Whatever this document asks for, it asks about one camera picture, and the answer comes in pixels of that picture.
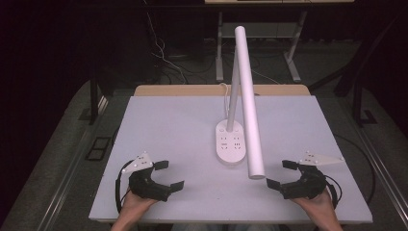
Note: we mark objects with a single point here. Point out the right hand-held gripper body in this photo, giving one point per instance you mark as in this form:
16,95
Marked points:
308,186

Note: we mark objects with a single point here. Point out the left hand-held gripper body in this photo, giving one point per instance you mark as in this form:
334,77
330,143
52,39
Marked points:
146,187

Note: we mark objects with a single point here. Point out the person's left hand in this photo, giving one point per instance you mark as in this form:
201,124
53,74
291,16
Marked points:
134,205

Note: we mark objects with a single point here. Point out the person's right hand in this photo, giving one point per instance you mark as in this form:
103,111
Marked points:
319,205

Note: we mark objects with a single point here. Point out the white table board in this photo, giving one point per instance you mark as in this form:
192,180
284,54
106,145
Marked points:
176,128

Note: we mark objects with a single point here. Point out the black floor outlet cover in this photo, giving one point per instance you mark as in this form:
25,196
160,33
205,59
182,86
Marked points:
97,148

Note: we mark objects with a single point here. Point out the white desk lamp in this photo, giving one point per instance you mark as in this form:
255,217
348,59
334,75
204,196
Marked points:
248,112

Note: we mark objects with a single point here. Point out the black metal stand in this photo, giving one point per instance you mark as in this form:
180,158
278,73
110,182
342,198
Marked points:
359,106
93,102

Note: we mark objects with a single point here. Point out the metal frame desk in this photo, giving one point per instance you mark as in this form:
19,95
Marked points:
290,59

